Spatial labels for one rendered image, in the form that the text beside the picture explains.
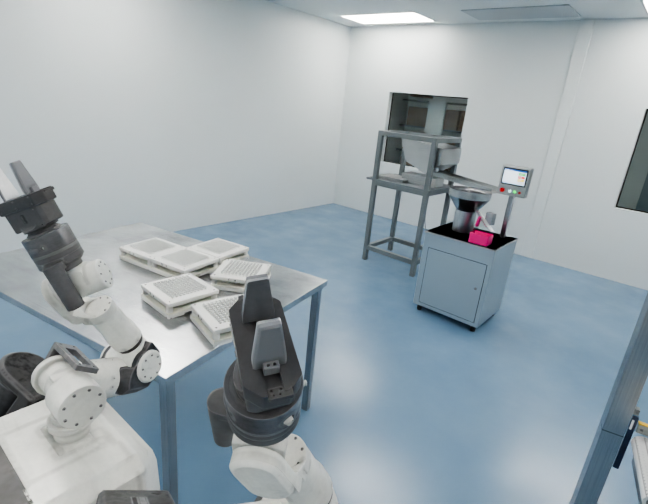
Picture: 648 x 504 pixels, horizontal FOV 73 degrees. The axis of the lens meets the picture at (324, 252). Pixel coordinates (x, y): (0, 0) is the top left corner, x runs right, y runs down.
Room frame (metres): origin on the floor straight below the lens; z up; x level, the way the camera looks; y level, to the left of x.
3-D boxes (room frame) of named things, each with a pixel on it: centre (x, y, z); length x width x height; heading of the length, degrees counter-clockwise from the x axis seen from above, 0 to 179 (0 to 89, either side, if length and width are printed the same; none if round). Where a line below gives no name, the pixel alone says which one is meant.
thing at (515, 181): (3.68, -1.53, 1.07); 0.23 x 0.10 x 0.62; 51
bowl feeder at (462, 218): (3.77, -1.28, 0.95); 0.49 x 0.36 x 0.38; 51
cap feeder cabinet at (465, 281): (3.70, -1.28, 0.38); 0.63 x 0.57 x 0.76; 51
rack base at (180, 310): (1.76, 0.62, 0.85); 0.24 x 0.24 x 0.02; 48
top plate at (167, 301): (1.76, 0.62, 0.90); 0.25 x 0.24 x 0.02; 138
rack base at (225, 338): (1.59, 0.36, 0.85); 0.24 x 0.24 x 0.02; 39
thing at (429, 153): (4.59, -1.01, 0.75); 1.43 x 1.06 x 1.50; 51
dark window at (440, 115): (6.92, -1.34, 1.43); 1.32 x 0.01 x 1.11; 51
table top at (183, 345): (2.04, 0.88, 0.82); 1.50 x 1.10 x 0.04; 62
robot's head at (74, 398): (0.53, 0.36, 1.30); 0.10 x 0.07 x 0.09; 51
